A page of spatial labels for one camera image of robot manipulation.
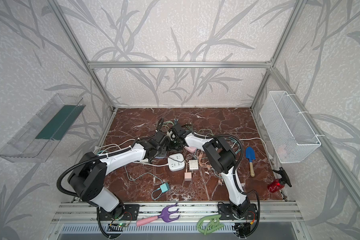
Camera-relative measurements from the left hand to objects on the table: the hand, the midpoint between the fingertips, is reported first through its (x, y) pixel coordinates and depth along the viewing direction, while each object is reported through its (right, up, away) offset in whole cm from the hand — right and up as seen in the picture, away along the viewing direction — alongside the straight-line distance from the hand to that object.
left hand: (163, 146), depth 91 cm
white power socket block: (+8, -9, -3) cm, 12 cm away
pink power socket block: (+17, -3, +4) cm, 17 cm away
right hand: (+1, 0, +4) cm, 4 cm away
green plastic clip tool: (+28, -34, -21) cm, 49 cm away
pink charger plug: (+15, -16, -7) cm, 23 cm away
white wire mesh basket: (+58, +9, -30) cm, 66 cm away
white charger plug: (+18, -10, -4) cm, 21 cm away
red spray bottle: (+60, -16, -17) cm, 65 cm away
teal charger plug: (+3, -20, -11) cm, 23 cm away
